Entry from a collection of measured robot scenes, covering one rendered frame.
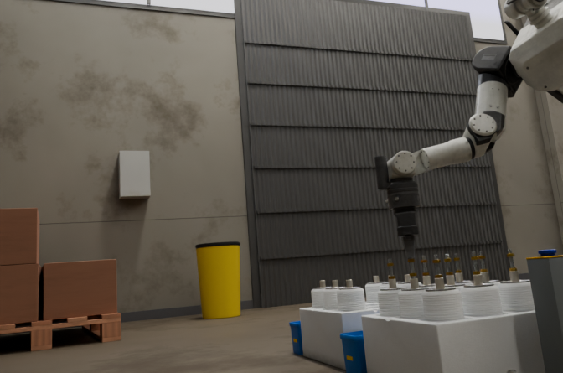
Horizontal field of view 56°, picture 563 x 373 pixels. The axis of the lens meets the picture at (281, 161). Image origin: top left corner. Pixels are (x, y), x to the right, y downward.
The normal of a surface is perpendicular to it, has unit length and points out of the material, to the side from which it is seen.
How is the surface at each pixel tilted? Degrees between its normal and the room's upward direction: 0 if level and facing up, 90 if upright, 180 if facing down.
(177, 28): 90
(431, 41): 90
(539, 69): 133
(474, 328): 90
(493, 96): 70
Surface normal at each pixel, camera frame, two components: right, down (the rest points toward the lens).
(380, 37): 0.34, -0.22
